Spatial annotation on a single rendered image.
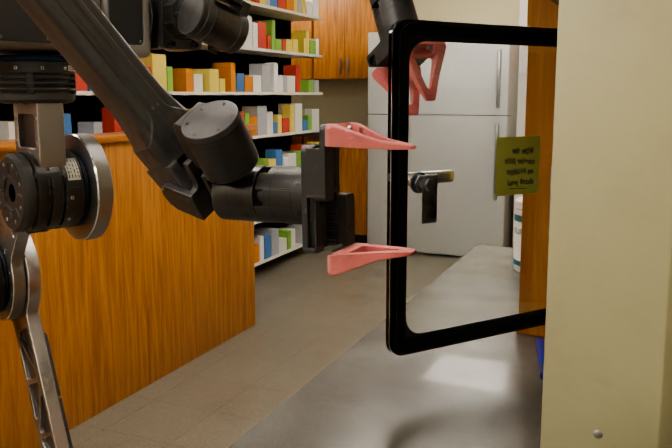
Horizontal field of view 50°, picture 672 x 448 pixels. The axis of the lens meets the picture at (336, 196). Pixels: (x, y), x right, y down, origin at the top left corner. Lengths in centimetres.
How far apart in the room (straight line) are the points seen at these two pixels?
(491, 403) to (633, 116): 39
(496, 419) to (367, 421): 15
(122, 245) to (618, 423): 264
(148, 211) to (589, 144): 275
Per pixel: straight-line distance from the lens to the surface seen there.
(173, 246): 350
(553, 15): 112
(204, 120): 69
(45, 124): 136
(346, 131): 66
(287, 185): 69
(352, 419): 86
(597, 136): 73
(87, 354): 315
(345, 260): 67
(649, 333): 77
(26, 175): 134
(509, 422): 88
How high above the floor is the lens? 130
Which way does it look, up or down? 8 degrees down
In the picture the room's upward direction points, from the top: straight up
